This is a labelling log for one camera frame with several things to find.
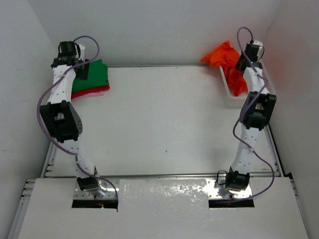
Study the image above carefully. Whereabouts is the orange t-shirt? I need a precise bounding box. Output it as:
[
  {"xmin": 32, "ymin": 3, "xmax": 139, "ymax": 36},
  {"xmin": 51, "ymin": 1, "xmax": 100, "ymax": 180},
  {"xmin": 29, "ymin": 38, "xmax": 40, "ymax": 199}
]
[{"xmin": 200, "ymin": 41, "xmax": 248, "ymax": 97}]

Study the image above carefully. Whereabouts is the green t-shirt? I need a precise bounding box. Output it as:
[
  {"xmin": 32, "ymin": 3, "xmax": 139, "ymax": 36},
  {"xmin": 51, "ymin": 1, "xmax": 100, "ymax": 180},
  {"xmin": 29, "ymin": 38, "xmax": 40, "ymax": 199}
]
[{"xmin": 72, "ymin": 60, "xmax": 109, "ymax": 87}]

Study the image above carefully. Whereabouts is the red t-shirt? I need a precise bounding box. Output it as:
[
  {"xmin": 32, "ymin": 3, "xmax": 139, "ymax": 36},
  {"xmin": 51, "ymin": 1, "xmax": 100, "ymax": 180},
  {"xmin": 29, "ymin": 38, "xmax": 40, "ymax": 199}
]
[{"xmin": 72, "ymin": 84, "xmax": 110, "ymax": 93}]

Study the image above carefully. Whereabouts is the pink t-shirt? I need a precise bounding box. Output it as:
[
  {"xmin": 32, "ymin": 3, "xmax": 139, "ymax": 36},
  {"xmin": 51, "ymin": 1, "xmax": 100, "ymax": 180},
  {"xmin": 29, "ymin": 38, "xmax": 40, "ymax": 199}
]
[{"xmin": 71, "ymin": 91, "xmax": 104, "ymax": 99}]

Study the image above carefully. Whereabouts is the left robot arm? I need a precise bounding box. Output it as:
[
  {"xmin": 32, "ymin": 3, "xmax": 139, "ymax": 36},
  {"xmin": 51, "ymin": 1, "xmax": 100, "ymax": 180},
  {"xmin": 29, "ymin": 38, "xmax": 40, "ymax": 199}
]
[{"xmin": 37, "ymin": 41, "xmax": 107, "ymax": 197}]

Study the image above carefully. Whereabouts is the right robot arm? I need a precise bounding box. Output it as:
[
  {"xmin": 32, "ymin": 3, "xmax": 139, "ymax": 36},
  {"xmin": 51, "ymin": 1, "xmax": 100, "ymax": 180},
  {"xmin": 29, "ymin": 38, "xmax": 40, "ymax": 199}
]
[{"xmin": 225, "ymin": 53, "xmax": 277, "ymax": 191}]

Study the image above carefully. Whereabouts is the white plastic basket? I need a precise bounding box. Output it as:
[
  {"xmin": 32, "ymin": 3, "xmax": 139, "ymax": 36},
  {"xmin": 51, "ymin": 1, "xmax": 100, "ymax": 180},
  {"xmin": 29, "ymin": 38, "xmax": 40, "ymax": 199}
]
[{"xmin": 219, "ymin": 60, "xmax": 276, "ymax": 109}]

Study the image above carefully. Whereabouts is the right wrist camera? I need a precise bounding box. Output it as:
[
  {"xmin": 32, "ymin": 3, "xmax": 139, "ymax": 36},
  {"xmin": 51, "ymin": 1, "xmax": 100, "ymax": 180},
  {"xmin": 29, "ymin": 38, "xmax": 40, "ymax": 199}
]
[{"xmin": 245, "ymin": 40, "xmax": 264, "ymax": 62}]

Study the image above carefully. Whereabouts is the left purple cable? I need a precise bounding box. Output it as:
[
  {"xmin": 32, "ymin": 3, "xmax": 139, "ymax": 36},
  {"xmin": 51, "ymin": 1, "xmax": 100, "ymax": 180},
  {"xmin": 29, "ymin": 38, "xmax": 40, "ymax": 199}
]
[{"xmin": 36, "ymin": 36, "xmax": 118, "ymax": 200}]

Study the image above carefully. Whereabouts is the purple cable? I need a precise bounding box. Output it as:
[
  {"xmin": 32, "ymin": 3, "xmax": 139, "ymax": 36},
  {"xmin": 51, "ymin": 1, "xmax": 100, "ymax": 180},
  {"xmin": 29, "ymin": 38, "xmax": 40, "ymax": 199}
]
[
  {"xmin": 232, "ymin": 26, "xmax": 276, "ymax": 201},
  {"xmin": 36, "ymin": 36, "xmax": 118, "ymax": 200}
]

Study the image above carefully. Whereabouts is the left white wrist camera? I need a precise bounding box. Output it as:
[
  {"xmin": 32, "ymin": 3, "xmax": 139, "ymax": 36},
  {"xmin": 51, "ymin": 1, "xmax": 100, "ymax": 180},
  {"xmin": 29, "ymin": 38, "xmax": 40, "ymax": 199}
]
[{"xmin": 75, "ymin": 43, "xmax": 85, "ymax": 60}]

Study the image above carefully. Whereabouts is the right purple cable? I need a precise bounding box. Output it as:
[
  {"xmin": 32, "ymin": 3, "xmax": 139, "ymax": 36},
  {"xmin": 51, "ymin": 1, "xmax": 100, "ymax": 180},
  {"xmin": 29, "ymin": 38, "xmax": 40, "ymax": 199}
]
[{"xmin": 232, "ymin": 26, "xmax": 276, "ymax": 201}]

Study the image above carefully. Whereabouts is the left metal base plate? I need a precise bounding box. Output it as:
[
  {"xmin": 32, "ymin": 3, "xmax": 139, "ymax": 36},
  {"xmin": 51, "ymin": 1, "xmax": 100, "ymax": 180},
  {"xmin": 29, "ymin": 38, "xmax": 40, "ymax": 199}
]
[{"xmin": 73, "ymin": 179, "xmax": 120, "ymax": 201}]

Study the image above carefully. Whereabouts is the metal base plate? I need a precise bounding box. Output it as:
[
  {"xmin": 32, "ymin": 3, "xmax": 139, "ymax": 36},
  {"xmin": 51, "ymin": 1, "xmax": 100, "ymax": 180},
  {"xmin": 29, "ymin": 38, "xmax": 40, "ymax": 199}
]
[
  {"xmin": 73, "ymin": 179, "xmax": 120, "ymax": 201},
  {"xmin": 205, "ymin": 177, "xmax": 252, "ymax": 200}
]

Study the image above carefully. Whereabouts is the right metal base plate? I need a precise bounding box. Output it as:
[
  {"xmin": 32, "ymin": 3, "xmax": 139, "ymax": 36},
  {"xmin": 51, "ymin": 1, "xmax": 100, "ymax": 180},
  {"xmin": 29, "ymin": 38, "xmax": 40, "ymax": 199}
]
[{"xmin": 205, "ymin": 177, "xmax": 252, "ymax": 200}]

